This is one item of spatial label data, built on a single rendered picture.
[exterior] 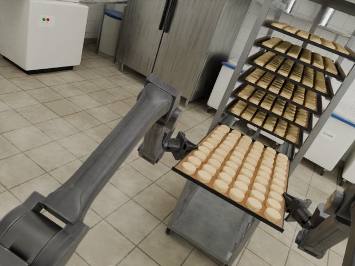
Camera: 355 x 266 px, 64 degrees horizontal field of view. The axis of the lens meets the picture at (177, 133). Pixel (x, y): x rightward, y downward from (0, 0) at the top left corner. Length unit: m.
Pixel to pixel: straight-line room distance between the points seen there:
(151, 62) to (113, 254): 2.85
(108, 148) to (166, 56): 3.53
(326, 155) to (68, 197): 3.56
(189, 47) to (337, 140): 2.10
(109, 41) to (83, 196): 4.74
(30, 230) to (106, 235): 1.58
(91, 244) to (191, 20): 2.83
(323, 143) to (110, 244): 2.75
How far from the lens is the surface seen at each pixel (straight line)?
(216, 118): 1.52
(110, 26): 5.08
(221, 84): 3.93
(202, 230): 2.07
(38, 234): 0.46
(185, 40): 3.84
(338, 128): 3.75
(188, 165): 0.99
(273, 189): 1.12
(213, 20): 3.67
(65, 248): 0.46
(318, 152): 3.86
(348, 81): 1.41
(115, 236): 2.04
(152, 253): 2.02
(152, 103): 0.57
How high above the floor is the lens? 1.58
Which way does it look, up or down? 28 degrees down
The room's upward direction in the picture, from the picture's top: 20 degrees clockwise
